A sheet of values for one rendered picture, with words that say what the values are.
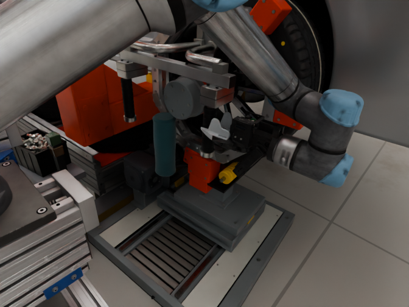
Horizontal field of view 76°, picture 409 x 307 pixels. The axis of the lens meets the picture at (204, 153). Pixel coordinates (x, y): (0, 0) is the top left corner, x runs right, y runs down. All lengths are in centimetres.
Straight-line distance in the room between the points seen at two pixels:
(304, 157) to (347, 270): 109
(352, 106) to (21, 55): 48
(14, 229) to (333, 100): 58
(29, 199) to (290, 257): 126
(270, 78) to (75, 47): 37
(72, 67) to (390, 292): 158
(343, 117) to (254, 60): 19
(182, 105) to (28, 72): 61
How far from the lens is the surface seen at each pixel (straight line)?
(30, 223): 52
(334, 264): 161
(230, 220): 130
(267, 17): 82
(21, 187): 61
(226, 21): 47
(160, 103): 114
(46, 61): 28
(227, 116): 71
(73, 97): 120
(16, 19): 29
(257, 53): 51
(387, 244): 187
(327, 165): 58
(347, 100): 54
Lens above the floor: 116
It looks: 32 degrees down
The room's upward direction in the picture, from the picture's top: 4 degrees clockwise
